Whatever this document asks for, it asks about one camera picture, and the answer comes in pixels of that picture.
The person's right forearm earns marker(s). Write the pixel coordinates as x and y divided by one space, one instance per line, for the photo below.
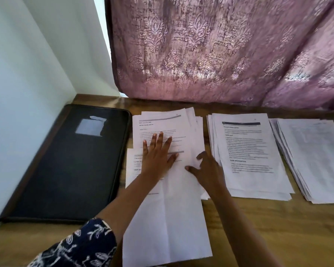
245 230

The person's right hand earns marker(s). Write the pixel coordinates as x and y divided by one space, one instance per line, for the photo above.
209 174

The person's left hand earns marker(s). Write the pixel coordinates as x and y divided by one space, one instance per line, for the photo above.
157 158

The stack of printed papers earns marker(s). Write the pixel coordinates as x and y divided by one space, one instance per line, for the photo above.
172 225

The table-print paper pile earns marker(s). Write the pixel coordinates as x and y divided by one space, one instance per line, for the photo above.
317 158

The dark-header text paper pile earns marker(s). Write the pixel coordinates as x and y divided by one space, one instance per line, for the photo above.
250 158

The person's left forearm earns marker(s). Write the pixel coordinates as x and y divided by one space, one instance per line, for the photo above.
128 205

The white curtain lining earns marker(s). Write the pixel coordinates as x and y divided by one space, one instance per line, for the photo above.
67 41

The grey-header text paper pile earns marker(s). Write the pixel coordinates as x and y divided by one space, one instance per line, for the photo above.
178 122

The pink patterned curtain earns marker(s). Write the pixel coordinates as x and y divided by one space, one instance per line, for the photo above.
228 47

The black folder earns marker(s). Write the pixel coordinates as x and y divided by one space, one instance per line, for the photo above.
72 164

